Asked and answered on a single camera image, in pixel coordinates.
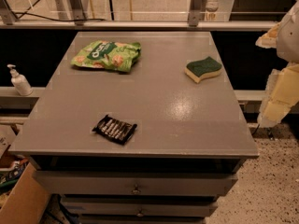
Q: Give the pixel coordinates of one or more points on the green and yellow sponge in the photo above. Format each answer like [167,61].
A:
[203,69]

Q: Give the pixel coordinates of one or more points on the green snack bag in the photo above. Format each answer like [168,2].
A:
[108,55]

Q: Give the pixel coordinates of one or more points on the grey metal railing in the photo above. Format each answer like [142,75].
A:
[143,14]

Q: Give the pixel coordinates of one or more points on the top grey drawer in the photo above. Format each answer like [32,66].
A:
[145,184]

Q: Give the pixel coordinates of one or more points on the grey drawer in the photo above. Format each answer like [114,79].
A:
[145,184]
[141,207]

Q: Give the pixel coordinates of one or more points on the white pump bottle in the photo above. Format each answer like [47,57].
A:
[19,81]

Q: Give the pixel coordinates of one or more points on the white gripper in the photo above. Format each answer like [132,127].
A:
[290,41]

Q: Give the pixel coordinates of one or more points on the grey drawer cabinet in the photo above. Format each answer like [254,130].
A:
[182,126]

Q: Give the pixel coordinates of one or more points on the cardboard box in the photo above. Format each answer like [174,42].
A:
[26,202]

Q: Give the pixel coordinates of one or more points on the black candy wrapper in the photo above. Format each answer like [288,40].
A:
[114,130]

